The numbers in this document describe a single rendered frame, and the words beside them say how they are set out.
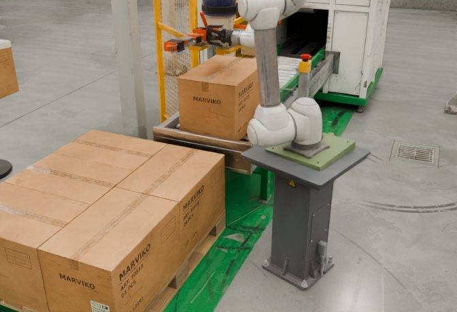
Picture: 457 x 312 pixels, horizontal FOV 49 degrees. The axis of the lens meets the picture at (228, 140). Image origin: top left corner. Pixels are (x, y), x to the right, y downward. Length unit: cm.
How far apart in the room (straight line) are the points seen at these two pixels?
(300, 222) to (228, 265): 57
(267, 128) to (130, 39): 196
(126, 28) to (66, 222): 198
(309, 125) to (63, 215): 130
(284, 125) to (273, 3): 58
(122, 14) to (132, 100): 71
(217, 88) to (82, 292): 144
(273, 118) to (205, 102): 84
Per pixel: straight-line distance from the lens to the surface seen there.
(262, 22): 234
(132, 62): 417
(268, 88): 242
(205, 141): 320
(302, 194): 267
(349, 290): 299
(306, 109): 252
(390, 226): 357
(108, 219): 256
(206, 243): 321
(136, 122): 435
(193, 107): 324
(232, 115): 314
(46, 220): 264
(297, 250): 287
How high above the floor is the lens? 193
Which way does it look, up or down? 25 degrees down
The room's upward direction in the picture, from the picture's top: straight up
